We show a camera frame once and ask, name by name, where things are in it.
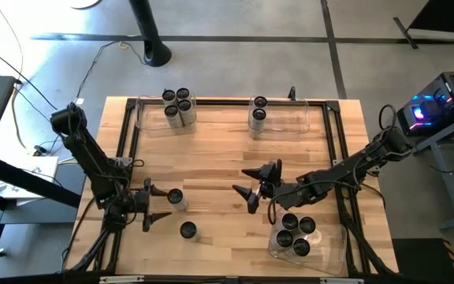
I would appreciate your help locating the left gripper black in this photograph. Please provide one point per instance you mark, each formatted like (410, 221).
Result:
(142, 203)

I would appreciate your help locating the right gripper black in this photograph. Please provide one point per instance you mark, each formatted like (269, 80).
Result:
(271, 183)

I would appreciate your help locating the clear plastic bin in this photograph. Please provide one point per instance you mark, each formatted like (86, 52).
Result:
(150, 122)
(329, 256)
(290, 118)

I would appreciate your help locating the teal palm Celsius can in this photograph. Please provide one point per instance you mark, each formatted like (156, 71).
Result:
(171, 110)
(184, 105)
(183, 92)
(168, 94)

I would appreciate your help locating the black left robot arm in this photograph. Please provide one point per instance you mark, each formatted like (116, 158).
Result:
(89, 158)

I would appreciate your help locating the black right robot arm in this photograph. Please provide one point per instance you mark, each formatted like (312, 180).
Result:
(341, 171)

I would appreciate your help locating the small black table clamp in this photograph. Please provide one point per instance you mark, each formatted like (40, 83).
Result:
(292, 93)

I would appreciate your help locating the small white floor marker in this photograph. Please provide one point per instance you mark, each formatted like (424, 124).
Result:
(79, 101)

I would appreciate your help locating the white sheet under desk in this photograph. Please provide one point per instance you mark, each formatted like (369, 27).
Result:
(22, 185)

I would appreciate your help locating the black tower floor stand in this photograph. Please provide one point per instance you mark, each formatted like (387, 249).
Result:
(150, 31)

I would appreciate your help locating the black mat with hazard stripes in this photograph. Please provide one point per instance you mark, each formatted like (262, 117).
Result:
(416, 260)

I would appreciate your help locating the computer case with RGB lights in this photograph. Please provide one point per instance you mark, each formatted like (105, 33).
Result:
(447, 94)

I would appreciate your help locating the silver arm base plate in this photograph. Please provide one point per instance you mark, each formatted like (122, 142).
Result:
(124, 161)

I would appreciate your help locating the white metal edge bracket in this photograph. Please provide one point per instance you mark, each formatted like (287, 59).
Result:
(120, 279)
(341, 281)

